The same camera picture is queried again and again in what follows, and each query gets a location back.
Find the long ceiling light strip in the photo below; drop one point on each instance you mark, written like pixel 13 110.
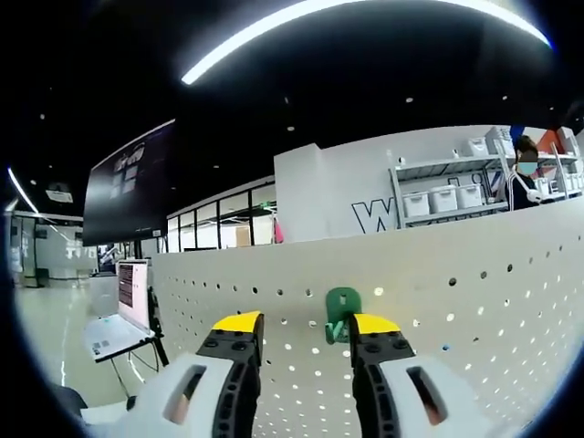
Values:
pixel 274 32

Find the black framed glass partition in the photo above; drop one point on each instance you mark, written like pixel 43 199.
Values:
pixel 228 219

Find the large black wall display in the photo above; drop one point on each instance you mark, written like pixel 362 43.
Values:
pixel 128 196

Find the short ceiling light strip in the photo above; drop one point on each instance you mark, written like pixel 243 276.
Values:
pixel 17 187

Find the pink garment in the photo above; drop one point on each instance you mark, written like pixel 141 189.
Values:
pixel 279 232

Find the white perforated mounting plate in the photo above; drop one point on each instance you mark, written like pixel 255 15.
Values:
pixel 456 319

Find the white storage shelf with bins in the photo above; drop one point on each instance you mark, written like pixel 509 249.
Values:
pixel 442 198

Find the black laptop stand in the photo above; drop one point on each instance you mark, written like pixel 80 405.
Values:
pixel 157 328

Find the small ceiling air conditioner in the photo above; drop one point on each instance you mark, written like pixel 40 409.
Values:
pixel 59 192

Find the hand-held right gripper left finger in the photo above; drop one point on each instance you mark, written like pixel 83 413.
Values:
pixel 191 392

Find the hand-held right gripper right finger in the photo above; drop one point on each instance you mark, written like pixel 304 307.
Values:
pixel 410 397

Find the white laptop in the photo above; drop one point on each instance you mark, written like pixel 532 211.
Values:
pixel 132 292

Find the green hook assembly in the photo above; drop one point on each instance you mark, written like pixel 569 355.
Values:
pixel 340 303

